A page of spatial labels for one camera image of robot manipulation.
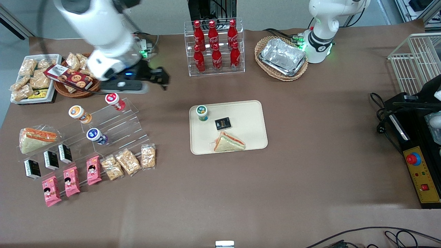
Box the white wire basket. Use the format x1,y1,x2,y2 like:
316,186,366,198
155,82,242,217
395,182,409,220
387,33,441,96

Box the small black snack packet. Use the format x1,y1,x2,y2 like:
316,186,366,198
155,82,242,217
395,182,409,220
214,117,232,132

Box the red cookie box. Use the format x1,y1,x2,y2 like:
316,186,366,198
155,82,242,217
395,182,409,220
43,64,94,92

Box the metal shelf frame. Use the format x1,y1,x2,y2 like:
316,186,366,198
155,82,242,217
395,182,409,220
394,0,441,25

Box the grey arm base cable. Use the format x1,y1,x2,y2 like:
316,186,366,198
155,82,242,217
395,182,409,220
134,31,160,53

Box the red emergency stop button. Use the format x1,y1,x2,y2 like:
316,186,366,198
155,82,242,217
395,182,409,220
406,152,422,167

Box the black floor cables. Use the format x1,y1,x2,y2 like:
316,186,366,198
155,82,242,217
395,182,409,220
305,226,441,248

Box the wrapped triangle sandwich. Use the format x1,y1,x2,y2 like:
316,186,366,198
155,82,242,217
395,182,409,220
209,131,246,153
19,127,59,155

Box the beige plastic tray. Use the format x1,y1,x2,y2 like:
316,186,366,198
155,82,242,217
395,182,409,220
189,100,269,156

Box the yellow snack packet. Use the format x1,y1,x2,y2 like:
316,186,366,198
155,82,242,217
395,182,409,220
27,89,49,100

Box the clear cracker packet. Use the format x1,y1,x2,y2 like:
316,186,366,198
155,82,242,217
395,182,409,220
114,148,142,177
100,154,125,182
141,143,157,170

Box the green gum bottle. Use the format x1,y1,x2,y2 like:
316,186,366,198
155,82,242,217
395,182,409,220
196,105,209,122

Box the clear acrylic bottle rack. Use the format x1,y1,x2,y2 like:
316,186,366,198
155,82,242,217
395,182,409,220
183,17,246,77

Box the clear acrylic stepped stand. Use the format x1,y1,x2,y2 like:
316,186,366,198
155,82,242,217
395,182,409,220
16,121,104,194
80,97,152,162

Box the red cola bottle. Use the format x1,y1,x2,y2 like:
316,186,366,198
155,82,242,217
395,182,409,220
207,20,220,51
211,43,223,72
193,45,206,74
229,41,242,71
193,20,206,52
227,19,238,48

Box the black yellow control box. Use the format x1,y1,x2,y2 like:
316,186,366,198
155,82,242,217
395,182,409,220
384,92,441,210

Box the clear puffed snack bag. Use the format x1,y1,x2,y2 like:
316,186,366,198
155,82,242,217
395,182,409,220
36,58,57,70
66,52,82,71
19,58,38,77
29,69,53,90
12,84,34,102
76,53,91,69
10,75,30,92

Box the orange gum bottle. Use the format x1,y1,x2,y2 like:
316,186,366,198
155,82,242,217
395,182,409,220
68,105,93,125

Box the brown wicker basket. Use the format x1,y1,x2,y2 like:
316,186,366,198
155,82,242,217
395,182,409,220
53,52,104,99

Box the small black white box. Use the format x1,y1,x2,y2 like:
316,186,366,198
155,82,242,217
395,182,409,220
58,143,73,164
23,158,42,180
43,150,60,171

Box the white rectangular snack tray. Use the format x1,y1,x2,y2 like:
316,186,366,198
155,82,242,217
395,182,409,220
10,54,63,105

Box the stacked aluminium foil trays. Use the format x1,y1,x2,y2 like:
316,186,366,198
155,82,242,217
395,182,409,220
258,38,308,77

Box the light wicker basket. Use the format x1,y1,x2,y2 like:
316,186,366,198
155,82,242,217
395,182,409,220
254,36,309,82

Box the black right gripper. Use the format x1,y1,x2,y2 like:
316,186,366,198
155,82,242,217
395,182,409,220
120,61,170,91

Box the black equipment rack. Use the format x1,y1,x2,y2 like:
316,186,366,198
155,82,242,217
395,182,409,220
187,0,238,22

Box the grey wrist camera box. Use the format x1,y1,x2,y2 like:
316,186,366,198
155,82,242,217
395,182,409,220
100,80,150,94

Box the pink snack packet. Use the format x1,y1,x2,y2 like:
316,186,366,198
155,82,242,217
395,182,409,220
86,155,103,186
41,175,63,208
63,166,81,198

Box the blue gum bottle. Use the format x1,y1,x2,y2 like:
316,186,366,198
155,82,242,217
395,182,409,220
86,127,109,146

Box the black power cable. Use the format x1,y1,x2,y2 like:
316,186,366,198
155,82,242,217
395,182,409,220
370,92,404,155

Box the red gum bottle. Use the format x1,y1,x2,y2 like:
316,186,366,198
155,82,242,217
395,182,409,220
105,92,126,112

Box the black arm base cables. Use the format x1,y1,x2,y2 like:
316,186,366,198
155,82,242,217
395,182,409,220
263,28,301,44

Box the black device housing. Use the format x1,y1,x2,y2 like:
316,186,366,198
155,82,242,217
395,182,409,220
392,74,441,114

